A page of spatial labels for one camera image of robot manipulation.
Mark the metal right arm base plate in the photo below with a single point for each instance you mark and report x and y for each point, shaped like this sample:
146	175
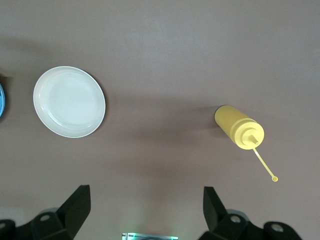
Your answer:
150	237

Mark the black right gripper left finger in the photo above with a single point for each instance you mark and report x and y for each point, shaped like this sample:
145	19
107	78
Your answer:
65	220

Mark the cream round plate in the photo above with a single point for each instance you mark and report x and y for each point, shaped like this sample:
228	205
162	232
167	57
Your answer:
70	102

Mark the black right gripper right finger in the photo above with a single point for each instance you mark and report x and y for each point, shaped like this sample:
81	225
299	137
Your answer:
220	222

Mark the yellow squeeze bottle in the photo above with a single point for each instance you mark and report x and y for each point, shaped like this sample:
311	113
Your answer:
235	122

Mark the blue round plate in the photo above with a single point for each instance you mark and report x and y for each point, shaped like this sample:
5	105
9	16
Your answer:
2	100

